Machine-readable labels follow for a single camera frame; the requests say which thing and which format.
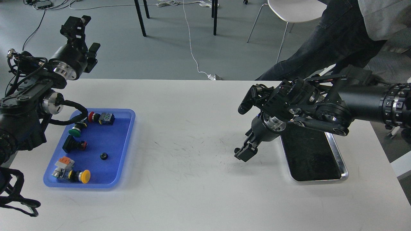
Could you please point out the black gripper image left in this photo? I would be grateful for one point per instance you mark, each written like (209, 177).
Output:
(74, 58)

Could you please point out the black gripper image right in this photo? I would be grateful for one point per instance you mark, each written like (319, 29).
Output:
(263, 128)

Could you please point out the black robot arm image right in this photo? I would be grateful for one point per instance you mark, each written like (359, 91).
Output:
(323, 103)

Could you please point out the silver metal tray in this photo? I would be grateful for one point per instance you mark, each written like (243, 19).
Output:
(312, 156)

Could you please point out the blue plastic tray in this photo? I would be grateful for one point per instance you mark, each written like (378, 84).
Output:
(111, 139)

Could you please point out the black table leg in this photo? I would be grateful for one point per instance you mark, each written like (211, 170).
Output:
(140, 16)
(214, 15)

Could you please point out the red emergency stop button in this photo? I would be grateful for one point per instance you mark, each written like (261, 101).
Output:
(102, 119)

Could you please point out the orange grey contact block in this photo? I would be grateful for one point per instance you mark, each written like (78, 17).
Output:
(65, 163)

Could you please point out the yellow mushroom push button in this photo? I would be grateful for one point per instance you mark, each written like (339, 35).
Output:
(73, 176)

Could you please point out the white chair metal legs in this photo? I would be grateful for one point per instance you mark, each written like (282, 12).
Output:
(292, 12)

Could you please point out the person in grey shirt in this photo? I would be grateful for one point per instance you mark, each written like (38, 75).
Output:
(350, 32)

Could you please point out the grey office chair with jacket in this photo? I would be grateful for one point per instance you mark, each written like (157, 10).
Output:
(393, 63)

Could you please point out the black wrist camera image right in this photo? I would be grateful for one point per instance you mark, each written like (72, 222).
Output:
(257, 96)

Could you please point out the green push button switch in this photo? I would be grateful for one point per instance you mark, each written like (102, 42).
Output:
(76, 130)

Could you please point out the black selector switch red end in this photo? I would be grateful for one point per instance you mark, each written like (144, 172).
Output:
(71, 144)

